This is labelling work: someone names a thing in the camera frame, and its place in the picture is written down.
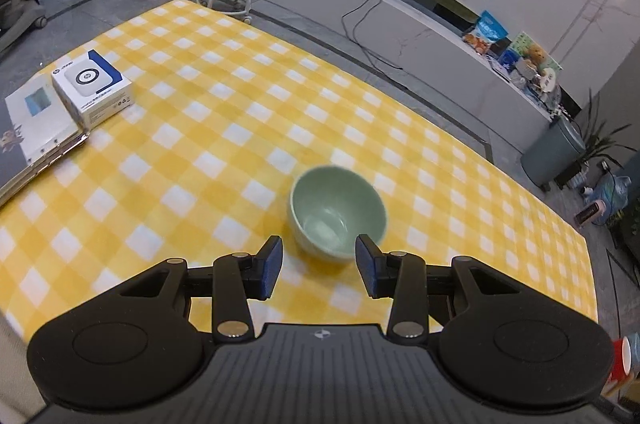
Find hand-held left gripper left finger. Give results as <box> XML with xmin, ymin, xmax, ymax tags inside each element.
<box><xmin>117</xmin><ymin>235</ymin><xmax>285</xmax><ymax>344</ymax></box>

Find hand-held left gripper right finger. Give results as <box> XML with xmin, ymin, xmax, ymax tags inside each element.
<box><xmin>354</xmin><ymin>234</ymin><xmax>524</xmax><ymax>344</ymax></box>

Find green ceramic bowl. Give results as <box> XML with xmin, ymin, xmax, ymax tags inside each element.
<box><xmin>286</xmin><ymin>165</ymin><xmax>389</xmax><ymax>265</ymax></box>

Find yellow checked tablecloth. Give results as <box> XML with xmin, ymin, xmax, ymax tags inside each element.
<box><xmin>0</xmin><ymin>0</ymin><xmax>599</xmax><ymax>355</ymax></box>

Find grey trash bin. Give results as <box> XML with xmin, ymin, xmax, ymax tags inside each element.
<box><xmin>520</xmin><ymin>116</ymin><xmax>587</xmax><ymax>193</ymax></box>

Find small pink device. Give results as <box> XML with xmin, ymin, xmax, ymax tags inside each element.
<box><xmin>575</xmin><ymin>199</ymin><xmax>609</xmax><ymax>229</ymax></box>

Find white and blue box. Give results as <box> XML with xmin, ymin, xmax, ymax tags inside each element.
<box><xmin>51</xmin><ymin>48</ymin><xmax>134</xmax><ymax>129</ymax></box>

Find large water bottle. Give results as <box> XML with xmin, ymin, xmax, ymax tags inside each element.
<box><xmin>590</xmin><ymin>174</ymin><xmax>634</xmax><ymax>225</ymax></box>

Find plush bear gift box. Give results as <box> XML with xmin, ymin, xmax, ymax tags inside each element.
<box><xmin>500</xmin><ymin>31</ymin><xmax>564</xmax><ymax>98</ymax></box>

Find blue snack bag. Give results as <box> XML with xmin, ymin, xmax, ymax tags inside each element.
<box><xmin>461</xmin><ymin>10</ymin><xmax>511</xmax><ymax>54</ymax></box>

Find potted leafy plant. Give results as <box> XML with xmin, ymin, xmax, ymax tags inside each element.
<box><xmin>570</xmin><ymin>88</ymin><xmax>637</xmax><ymax>175</ymax></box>

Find red paper cup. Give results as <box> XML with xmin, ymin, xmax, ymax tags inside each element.
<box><xmin>612</xmin><ymin>336</ymin><xmax>634</xmax><ymax>378</ymax></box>

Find stack of books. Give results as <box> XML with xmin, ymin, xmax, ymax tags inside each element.
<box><xmin>0</xmin><ymin>74</ymin><xmax>92</xmax><ymax>207</ymax></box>

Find black cable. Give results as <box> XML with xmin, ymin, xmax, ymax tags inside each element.
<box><xmin>341</xmin><ymin>0</ymin><xmax>407</xmax><ymax>70</ymax></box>

